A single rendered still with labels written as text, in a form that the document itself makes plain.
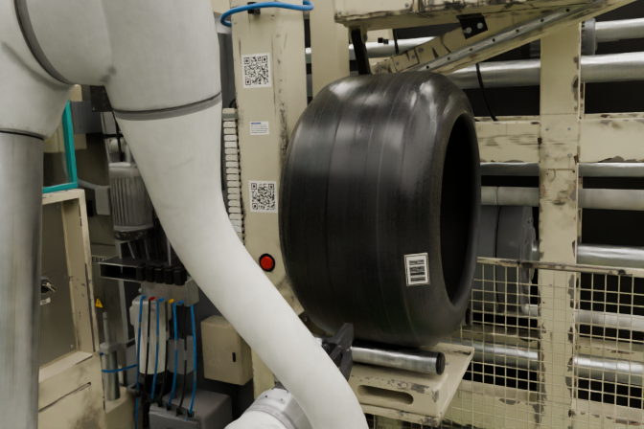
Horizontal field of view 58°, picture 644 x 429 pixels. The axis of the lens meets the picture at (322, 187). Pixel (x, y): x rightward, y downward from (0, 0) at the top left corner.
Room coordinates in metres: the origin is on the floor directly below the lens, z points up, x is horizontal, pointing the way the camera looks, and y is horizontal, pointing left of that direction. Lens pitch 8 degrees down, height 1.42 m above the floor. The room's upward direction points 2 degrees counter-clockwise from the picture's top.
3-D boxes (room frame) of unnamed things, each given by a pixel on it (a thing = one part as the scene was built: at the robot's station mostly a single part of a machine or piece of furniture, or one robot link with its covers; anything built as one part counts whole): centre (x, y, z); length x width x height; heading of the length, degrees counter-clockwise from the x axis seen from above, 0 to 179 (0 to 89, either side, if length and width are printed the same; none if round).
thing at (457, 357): (1.31, -0.13, 0.80); 0.37 x 0.36 x 0.02; 154
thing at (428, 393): (1.19, -0.07, 0.84); 0.36 x 0.09 x 0.06; 64
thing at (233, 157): (1.42, 0.20, 1.19); 0.05 x 0.04 x 0.48; 154
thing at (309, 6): (1.41, 0.11, 1.65); 0.19 x 0.19 x 0.06; 64
